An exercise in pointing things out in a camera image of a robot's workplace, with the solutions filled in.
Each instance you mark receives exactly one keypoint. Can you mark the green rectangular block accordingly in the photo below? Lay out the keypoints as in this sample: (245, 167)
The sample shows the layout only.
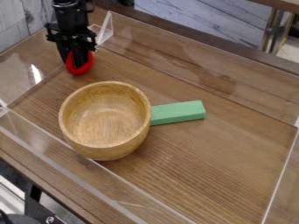
(178, 112)

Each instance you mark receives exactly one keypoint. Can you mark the black table leg clamp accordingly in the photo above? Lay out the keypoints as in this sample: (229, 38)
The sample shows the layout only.
(37, 210)

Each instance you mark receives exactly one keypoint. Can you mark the clear acrylic corner bracket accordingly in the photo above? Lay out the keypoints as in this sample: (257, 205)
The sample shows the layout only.
(105, 30)

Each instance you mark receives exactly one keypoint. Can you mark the red felt strawberry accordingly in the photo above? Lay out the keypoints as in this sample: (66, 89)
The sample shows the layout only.
(85, 68)

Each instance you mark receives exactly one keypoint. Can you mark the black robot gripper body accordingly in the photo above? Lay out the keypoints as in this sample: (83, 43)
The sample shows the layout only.
(71, 26)

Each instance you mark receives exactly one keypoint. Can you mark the wooden furniture frame background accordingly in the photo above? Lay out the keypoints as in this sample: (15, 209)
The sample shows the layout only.
(285, 9)

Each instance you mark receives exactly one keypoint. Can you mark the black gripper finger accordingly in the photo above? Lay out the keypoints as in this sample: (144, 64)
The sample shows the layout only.
(81, 56)
(65, 48)

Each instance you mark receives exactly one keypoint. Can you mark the wooden bowl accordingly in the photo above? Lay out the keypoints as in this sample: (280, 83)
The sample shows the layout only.
(105, 120)

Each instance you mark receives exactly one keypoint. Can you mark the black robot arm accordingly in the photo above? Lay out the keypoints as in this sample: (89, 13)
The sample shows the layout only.
(73, 1)

